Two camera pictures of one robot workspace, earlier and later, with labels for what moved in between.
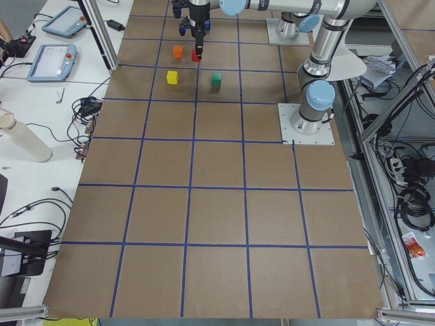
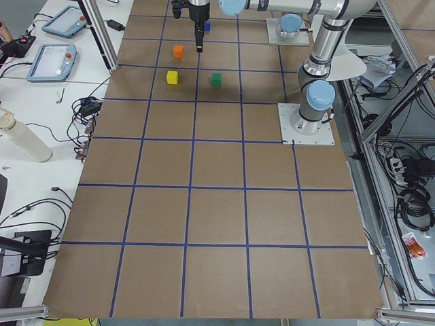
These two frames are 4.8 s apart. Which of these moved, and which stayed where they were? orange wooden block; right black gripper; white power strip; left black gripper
Moved: right black gripper
Stayed: left black gripper; white power strip; orange wooden block
